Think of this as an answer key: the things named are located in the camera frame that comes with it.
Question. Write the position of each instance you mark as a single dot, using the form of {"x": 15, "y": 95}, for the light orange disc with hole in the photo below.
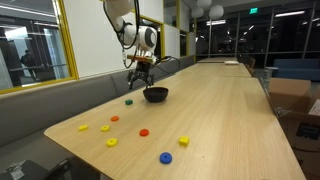
{"x": 114, "y": 118}

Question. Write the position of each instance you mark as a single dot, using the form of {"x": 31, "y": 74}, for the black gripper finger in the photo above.
{"x": 151, "y": 81}
{"x": 130, "y": 80}

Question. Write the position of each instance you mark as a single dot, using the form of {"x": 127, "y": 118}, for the linear ceiling light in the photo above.
{"x": 216, "y": 22}
{"x": 289, "y": 13}

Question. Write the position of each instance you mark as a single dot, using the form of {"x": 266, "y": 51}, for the light wooden table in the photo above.
{"x": 218, "y": 60}
{"x": 216, "y": 70}

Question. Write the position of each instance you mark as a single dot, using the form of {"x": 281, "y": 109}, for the yellow disc with hole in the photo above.
{"x": 112, "y": 142}
{"x": 105, "y": 128}

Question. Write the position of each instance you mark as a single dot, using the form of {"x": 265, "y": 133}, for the yellow cube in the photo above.
{"x": 183, "y": 140}

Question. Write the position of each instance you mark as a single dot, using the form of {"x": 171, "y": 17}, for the black bowl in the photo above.
{"x": 155, "y": 96}

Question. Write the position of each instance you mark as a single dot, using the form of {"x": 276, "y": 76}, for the grey upholstered bench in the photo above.
{"x": 40, "y": 110}

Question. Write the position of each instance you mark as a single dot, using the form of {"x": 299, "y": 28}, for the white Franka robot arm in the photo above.
{"x": 146, "y": 36}

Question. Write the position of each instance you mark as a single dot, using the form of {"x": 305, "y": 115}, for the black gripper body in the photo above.
{"x": 142, "y": 70}

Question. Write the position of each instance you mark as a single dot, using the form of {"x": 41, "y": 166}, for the white globe lamp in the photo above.
{"x": 216, "y": 11}
{"x": 204, "y": 2}
{"x": 197, "y": 12}

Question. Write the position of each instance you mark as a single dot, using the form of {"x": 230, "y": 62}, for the green exit sign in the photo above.
{"x": 253, "y": 10}

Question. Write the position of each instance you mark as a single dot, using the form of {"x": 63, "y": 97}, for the dark wooden chair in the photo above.
{"x": 250, "y": 63}

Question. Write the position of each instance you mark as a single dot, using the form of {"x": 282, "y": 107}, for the blue disc with hole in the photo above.
{"x": 165, "y": 157}

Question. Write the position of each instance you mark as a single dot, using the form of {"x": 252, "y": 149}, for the small yellow square block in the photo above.
{"x": 83, "y": 127}

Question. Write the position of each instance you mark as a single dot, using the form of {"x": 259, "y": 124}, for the yellow framed glass window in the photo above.
{"x": 68, "y": 40}

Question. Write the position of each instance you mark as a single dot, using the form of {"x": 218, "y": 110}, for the person behind glass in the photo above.
{"x": 28, "y": 65}

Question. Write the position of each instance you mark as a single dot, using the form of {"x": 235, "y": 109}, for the black equipment case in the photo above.
{"x": 33, "y": 170}

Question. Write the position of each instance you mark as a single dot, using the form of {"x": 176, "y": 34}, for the cardboard box with label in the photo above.
{"x": 300, "y": 133}

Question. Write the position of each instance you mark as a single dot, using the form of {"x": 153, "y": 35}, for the green cube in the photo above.
{"x": 128, "y": 101}

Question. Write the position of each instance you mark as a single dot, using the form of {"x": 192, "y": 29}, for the white stool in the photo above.
{"x": 271, "y": 70}

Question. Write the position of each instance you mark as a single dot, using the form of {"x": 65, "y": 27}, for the blue sofa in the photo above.
{"x": 296, "y": 68}

